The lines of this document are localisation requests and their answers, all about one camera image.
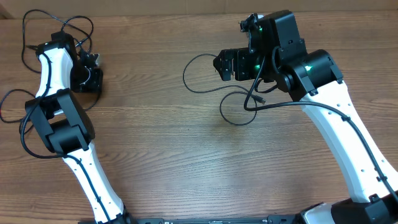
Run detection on black usb-c cable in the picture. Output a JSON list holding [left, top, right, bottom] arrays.
[[0, 88, 102, 134]]

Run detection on dark grey usb cable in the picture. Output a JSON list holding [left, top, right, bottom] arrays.
[[182, 53, 267, 127]]

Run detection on black cable silver plugs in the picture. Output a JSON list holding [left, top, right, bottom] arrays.
[[21, 9, 95, 75]]

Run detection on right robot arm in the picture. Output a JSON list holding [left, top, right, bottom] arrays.
[[213, 10, 397, 223]]

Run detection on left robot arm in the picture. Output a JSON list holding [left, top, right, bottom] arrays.
[[21, 30, 137, 223]]

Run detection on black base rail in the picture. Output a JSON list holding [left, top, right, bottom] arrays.
[[106, 215, 305, 224]]

